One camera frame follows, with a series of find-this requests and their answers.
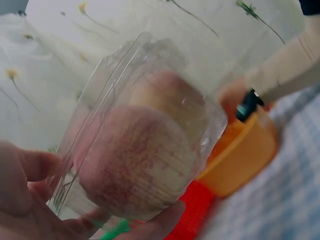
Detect person's right hand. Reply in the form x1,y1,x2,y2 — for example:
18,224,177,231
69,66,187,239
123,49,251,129
216,77,253,121

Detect person's left hand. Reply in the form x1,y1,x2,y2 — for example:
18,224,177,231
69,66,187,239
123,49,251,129
0,138,186,240

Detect clear plastic clamshell container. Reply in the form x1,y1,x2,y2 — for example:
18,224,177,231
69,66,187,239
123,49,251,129
48,32,229,221

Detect person's right forearm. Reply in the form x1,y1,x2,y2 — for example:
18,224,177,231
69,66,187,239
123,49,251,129
244,14,320,104

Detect black wrist band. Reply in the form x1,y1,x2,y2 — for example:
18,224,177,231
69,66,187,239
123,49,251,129
234,88,266,123

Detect small red-yellow apple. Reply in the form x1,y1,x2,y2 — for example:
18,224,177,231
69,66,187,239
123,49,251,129
129,69,209,126

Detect orange plastic bowl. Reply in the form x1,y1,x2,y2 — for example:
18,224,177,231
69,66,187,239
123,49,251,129
196,111,279,198

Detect green plastic object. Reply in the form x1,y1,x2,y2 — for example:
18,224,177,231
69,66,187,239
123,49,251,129
98,218,133,240

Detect large red-yellow apple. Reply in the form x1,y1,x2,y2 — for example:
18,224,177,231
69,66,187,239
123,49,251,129
74,104,199,214

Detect red plastic basket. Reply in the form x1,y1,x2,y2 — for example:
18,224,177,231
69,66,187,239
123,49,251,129
163,179,219,240

